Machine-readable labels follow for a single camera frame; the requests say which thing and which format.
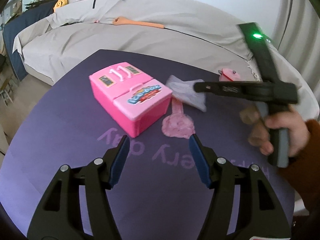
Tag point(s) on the pink snack wrapper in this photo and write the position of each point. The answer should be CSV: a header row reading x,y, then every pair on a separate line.
x,y
178,125

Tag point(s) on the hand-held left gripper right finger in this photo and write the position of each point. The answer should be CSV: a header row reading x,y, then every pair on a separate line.
x,y
200,160

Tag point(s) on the wooden stool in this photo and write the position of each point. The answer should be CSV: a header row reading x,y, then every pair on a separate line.
x,y
6,95

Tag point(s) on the pink toy pot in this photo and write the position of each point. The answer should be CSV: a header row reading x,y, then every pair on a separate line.
x,y
228,75

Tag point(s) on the orange back scratcher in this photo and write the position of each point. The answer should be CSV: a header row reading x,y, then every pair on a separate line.
x,y
140,23

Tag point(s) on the clear grey wrapper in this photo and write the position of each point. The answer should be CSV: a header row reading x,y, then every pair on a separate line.
x,y
185,92

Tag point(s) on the person's right hand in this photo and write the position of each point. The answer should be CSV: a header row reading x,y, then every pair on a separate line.
x,y
298,132

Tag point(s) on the purple tablecloth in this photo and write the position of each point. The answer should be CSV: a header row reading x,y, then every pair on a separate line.
x,y
75,142

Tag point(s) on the white curtain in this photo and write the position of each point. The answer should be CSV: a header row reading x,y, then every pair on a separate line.
x,y
300,30

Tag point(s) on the green digital clock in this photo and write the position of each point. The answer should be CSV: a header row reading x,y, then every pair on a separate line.
x,y
268,40

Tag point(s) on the pink toy fridge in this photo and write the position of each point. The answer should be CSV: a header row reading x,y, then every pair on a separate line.
x,y
130,105

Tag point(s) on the grey covered sofa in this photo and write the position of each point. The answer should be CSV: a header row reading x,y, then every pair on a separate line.
x,y
175,50

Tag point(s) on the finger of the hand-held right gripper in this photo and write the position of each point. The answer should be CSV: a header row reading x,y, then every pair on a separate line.
x,y
220,88

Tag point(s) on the dark blue cloth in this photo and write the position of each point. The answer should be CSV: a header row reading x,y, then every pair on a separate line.
x,y
15,30

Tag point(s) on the person's right forearm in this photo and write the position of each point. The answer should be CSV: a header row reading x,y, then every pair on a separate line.
x,y
307,170

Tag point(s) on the yellow plush toy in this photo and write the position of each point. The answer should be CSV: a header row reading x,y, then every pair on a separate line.
x,y
61,3

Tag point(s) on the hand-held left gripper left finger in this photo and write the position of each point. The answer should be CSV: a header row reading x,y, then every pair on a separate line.
x,y
117,160

